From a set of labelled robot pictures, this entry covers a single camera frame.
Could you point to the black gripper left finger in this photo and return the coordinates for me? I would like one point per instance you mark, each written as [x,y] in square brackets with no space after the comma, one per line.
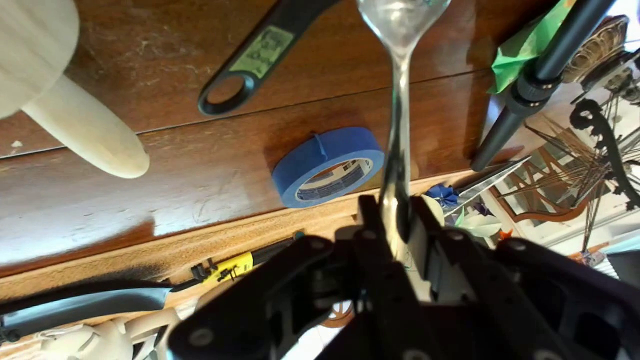
[281,306]

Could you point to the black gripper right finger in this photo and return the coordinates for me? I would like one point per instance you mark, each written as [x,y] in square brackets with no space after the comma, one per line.
[520,301]

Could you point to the metal spoon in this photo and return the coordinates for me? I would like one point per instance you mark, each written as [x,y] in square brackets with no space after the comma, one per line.
[403,27]

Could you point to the small black pot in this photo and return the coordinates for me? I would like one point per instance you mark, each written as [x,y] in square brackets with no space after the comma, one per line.
[267,53]

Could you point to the black yellow tool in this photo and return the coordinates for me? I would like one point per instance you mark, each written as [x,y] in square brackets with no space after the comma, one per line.
[233,267]

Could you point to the printed paper picture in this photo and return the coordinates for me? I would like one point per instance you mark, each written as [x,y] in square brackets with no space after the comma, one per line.
[546,180]

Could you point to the blue tape scrap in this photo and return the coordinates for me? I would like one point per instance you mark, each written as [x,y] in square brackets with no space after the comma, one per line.
[443,195]

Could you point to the blue tape roll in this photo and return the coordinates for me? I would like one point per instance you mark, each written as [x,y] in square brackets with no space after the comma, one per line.
[300,171]

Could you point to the long wooden board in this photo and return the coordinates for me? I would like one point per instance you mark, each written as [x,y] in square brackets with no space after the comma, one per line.
[133,261]

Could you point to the grey blue tool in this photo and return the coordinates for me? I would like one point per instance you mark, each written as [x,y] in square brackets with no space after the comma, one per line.
[86,306]

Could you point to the black tripod rod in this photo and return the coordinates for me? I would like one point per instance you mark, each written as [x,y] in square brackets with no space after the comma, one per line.
[532,87]

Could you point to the green paper piece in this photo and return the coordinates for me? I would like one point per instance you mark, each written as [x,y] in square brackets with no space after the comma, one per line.
[520,56]

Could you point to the wooden rolling pin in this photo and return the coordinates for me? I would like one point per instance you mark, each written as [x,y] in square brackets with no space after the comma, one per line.
[41,47]

